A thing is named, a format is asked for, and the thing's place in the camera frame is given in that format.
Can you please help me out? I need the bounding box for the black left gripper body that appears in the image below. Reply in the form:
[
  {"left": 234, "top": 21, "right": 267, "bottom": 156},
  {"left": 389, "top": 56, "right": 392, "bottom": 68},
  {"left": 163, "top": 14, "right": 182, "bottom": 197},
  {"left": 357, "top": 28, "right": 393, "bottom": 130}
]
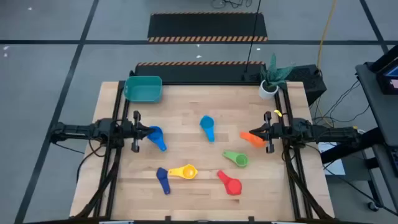
[{"left": 123, "top": 110, "right": 142, "bottom": 153}]

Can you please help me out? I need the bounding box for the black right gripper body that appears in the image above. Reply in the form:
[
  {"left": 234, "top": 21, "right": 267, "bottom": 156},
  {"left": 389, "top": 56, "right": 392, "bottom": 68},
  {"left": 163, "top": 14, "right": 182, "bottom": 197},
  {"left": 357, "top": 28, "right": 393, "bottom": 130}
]
[{"left": 263, "top": 111, "right": 282, "bottom": 154}]

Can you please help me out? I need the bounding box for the orange measuring cup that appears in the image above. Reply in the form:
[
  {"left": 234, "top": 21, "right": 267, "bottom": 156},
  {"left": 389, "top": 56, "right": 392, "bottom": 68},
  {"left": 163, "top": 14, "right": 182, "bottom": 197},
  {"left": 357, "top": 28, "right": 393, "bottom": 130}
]
[{"left": 239, "top": 131, "right": 267, "bottom": 149}]

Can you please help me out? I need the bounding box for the green measuring cup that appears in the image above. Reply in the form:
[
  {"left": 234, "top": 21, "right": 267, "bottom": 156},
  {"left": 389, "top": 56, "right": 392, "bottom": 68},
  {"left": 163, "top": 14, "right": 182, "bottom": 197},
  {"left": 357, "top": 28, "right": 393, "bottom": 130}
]
[{"left": 222, "top": 150, "right": 249, "bottom": 168}]

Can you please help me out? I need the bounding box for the dark blue measuring cup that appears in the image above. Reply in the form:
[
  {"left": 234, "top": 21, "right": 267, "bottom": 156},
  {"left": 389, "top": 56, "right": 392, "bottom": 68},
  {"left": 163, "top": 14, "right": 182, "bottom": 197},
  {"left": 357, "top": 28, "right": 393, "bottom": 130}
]
[{"left": 155, "top": 167, "right": 171, "bottom": 195}]

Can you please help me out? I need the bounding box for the red measuring cup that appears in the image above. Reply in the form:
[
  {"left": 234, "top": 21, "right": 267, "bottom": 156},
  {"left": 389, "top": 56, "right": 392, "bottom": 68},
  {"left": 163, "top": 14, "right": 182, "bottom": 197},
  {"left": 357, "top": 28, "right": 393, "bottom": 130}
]
[{"left": 216, "top": 169, "right": 243, "bottom": 196}]

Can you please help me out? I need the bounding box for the light blue measuring cup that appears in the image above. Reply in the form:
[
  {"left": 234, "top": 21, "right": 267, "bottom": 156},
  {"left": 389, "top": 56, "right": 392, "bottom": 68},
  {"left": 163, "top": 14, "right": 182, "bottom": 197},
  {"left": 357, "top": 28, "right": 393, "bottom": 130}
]
[{"left": 199, "top": 114, "right": 216, "bottom": 143}]

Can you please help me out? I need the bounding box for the yellow measuring cup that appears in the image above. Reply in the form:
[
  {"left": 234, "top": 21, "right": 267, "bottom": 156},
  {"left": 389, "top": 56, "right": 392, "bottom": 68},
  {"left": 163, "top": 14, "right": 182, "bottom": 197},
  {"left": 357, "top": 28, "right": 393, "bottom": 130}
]
[{"left": 168, "top": 164, "right": 198, "bottom": 180}]

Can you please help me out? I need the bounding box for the teal plastic basket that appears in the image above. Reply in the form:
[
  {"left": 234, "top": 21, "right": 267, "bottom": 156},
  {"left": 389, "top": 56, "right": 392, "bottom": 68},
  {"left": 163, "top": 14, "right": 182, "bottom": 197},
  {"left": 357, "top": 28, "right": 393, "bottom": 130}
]
[{"left": 124, "top": 75, "right": 163, "bottom": 104}]

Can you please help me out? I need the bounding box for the green plant in white pot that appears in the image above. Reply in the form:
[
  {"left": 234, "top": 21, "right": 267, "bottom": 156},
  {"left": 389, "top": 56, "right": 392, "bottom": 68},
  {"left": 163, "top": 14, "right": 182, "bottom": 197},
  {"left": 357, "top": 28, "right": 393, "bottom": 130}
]
[{"left": 258, "top": 52, "right": 295, "bottom": 101}]

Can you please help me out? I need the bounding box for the black computer case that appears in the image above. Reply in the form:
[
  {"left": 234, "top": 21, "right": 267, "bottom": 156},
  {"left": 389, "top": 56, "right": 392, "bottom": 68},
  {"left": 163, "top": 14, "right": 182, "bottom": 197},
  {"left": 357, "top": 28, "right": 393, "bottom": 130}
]
[{"left": 284, "top": 64, "right": 328, "bottom": 106}]

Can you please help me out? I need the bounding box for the black hazard-striped floor mat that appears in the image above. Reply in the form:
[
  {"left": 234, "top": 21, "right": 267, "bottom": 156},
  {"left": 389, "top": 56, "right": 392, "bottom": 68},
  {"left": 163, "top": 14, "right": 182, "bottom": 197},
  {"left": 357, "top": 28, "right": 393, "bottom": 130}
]
[
  {"left": 147, "top": 11, "right": 269, "bottom": 43},
  {"left": 133, "top": 60, "right": 268, "bottom": 85}
]

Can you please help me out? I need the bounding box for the white paper sheet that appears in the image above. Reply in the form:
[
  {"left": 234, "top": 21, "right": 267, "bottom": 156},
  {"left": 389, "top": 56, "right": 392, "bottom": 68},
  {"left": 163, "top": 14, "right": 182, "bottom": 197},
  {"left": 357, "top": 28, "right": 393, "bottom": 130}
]
[{"left": 317, "top": 141, "right": 346, "bottom": 177}]

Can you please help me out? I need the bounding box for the dark grey rolling desk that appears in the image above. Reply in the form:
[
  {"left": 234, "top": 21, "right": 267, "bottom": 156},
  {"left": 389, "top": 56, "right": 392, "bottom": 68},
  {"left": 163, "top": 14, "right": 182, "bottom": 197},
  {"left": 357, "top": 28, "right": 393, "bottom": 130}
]
[{"left": 320, "top": 62, "right": 398, "bottom": 215}]

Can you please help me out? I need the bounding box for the black laptop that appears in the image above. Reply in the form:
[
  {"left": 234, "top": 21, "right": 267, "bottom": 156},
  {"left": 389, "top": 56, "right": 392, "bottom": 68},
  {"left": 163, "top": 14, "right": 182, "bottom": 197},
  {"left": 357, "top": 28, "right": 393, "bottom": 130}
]
[{"left": 369, "top": 45, "right": 398, "bottom": 96}]

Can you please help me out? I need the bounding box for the black aluminium table frame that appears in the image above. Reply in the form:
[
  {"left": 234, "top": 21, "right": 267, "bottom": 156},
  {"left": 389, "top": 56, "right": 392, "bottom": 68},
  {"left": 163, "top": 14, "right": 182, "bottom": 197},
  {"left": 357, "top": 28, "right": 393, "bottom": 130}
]
[{"left": 70, "top": 80, "right": 336, "bottom": 224}]

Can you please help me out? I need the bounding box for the black left arm base cable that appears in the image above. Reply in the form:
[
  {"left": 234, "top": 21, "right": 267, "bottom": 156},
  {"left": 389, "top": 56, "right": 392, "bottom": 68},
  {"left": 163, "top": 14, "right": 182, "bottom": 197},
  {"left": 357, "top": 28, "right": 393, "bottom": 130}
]
[{"left": 76, "top": 136, "right": 108, "bottom": 184}]

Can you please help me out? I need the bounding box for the black desk cable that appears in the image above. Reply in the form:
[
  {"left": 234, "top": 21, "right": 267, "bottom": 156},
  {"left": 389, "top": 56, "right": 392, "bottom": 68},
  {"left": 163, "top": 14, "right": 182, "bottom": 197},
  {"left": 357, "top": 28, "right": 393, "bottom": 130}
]
[{"left": 312, "top": 79, "right": 361, "bottom": 125}]

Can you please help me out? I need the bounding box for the black power cable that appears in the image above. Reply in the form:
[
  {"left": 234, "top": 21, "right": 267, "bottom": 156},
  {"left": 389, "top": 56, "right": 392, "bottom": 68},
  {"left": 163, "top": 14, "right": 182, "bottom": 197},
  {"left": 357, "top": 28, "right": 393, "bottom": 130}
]
[{"left": 245, "top": 0, "right": 262, "bottom": 74}]

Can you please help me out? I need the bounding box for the long black floor cable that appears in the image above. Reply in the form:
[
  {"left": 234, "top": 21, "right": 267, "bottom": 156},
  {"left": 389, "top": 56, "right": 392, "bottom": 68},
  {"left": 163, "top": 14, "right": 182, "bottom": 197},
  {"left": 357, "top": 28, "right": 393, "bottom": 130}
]
[{"left": 323, "top": 164, "right": 398, "bottom": 217}]

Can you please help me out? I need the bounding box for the yellow extension cable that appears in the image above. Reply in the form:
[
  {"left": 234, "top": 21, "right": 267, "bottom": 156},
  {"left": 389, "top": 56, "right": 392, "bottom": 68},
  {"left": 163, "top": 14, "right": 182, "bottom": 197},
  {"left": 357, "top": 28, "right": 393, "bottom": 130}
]
[{"left": 315, "top": 0, "right": 360, "bottom": 134}]

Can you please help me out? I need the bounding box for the coiled black floor cable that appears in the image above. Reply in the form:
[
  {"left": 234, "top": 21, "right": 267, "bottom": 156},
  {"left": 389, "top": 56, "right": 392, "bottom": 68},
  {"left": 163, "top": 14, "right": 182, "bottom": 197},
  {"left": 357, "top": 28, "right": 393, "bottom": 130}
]
[{"left": 211, "top": 0, "right": 253, "bottom": 9}]

